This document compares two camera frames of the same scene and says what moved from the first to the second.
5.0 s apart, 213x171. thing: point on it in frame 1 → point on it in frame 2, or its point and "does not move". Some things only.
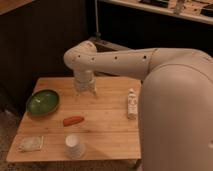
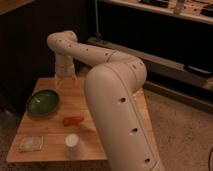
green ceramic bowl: [43, 102] does not move
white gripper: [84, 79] → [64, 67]
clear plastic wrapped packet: [28, 143] does not move
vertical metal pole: [97, 34] does not move
